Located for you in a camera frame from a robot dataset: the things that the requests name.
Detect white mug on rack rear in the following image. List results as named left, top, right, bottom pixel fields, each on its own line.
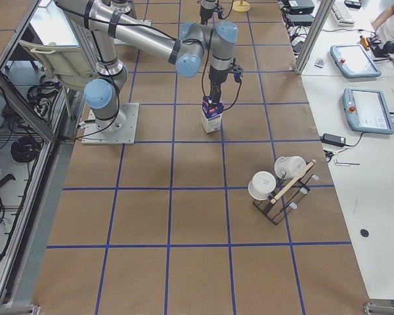
left=274, top=156, right=306, bottom=179

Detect black power adapter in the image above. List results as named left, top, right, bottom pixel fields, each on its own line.
left=320, top=133, right=346, bottom=148

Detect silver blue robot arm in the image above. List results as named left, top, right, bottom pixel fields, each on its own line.
left=56, top=1, right=242, bottom=133
left=108, top=0, right=229, bottom=25

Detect black power box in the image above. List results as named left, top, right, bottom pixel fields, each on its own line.
left=283, top=0, right=315, bottom=14

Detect white mug on rack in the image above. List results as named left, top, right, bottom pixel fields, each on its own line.
left=274, top=156, right=306, bottom=179
left=248, top=171, right=276, bottom=201

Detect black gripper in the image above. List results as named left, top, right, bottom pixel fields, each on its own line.
left=209, top=63, right=243, bottom=106

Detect scissors with black handle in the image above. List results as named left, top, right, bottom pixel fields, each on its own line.
left=324, top=148, right=348, bottom=163

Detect coiled black cables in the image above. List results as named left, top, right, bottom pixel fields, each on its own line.
left=10, top=133, right=42, bottom=164

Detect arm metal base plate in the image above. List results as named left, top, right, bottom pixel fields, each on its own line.
left=135, top=20, right=152, bottom=26
left=81, top=102, right=139, bottom=145

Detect teach pendant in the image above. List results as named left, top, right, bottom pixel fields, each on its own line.
left=342, top=88, right=394, bottom=135
left=330, top=44, right=382, bottom=78

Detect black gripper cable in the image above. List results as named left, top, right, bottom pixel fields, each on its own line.
left=200, top=58, right=243, bottom=111

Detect aluminium frame post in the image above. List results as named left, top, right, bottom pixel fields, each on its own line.
left=294, top=0, right=334, bottom=75

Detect white keyboard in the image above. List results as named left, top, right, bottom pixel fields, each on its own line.
left=330, top=1, right=355, bottom=27

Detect lower teach pendant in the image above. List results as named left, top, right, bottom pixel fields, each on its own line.
left=342, top=88, right=394, bottom=135

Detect blue white milk carton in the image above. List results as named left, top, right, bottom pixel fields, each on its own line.
left=202, top=96, right=224, bottom=133

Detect white mug on rack front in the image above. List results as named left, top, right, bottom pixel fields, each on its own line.
left=248, top=171, right=276, bottom=201

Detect black wooden mug rack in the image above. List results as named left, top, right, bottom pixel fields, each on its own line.
left=252, top=159, right=319, bottom=226

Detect metal allen key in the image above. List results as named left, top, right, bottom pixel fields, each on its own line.
left=334, top=159, right=360, bottom=166

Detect yellow wooden stand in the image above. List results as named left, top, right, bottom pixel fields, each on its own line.
left=232, top=0, right=251, bottom=12

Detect upper teach pendant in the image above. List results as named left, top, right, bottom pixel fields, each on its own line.
left=330, top=44, right=382, bottom=78

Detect black round cap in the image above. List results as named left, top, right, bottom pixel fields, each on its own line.
left=360, top=229, right=369, bottom=238

